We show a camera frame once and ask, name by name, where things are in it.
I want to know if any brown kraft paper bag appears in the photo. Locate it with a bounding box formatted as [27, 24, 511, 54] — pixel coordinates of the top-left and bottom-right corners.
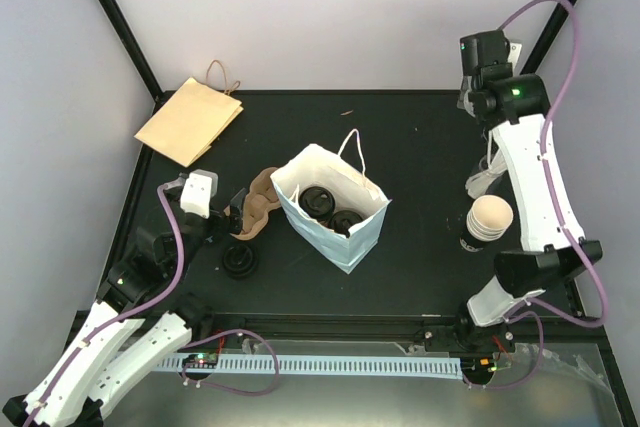
[134, 59, 243, 167]

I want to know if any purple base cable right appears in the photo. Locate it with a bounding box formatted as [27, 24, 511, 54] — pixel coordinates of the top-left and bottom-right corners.
[462, 296, 545, 392]

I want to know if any black frame post right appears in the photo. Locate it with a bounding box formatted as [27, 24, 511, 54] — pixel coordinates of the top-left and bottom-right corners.
[500, 0, 581, 74]

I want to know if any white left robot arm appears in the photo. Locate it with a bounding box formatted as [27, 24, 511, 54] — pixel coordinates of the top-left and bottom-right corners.
[2, 181, 246, 426]

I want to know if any black frame post left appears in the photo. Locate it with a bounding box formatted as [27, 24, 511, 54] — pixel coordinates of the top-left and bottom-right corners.
[97, 0, 164, 103]

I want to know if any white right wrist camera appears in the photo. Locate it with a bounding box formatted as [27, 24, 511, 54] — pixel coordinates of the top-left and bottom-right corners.
[507, 41, 523, 68]

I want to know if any black circuit board with leds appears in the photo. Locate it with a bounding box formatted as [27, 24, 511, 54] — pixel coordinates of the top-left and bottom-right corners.
[182, 353, 219, 369]

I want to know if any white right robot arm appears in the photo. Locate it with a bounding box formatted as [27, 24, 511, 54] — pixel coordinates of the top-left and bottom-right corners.
[445, 29, 603, 355]

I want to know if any light blue cable duct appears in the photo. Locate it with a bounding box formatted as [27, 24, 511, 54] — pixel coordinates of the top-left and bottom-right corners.
[154, 353, 463, 380]

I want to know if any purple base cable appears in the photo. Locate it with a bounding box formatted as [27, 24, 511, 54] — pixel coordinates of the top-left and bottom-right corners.
[462, 296, 545, 392]
[179, 329, 280, 397]

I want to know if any light blue paper bag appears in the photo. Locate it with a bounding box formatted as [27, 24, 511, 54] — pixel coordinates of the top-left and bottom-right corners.
[271, 129, 391, 274]

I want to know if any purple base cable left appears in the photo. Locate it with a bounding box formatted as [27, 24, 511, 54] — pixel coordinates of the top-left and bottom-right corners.
[179, 329, 280, 397]

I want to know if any stack of white paper cups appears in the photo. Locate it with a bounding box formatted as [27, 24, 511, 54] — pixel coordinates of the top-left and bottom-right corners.
[459, 195, 514, 253]

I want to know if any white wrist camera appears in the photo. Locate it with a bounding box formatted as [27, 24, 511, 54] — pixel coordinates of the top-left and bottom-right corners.
[507, 41, 523, 68]
[180, 169, 218, 219]

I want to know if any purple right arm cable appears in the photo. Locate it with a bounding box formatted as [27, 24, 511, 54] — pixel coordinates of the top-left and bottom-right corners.
[499, 0, 609, 329]

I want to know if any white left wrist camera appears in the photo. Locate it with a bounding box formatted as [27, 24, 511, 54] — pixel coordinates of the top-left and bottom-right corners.
[180, 169, 218, 219]

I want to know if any black frame post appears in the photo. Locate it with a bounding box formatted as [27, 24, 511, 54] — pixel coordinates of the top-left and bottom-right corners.
[500, 0, 581, 74]
[97, 0, 164, 103]

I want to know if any stack of black lids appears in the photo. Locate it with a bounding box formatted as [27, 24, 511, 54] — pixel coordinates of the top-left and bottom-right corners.
[222, 242, 259, 280]

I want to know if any clear cup of stirrers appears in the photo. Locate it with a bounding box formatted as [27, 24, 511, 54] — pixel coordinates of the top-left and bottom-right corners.
[465, 132, 507, 199]

